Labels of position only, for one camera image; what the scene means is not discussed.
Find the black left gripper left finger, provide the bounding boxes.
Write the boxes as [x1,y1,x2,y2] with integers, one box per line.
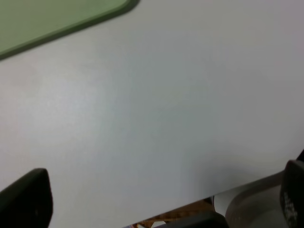
[0,168,53,228]

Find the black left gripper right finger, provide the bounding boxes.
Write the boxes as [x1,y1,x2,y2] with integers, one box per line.
[280,152,304,228]

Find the green plastic tray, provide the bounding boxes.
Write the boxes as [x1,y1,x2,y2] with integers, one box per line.
[0,0,139,59]

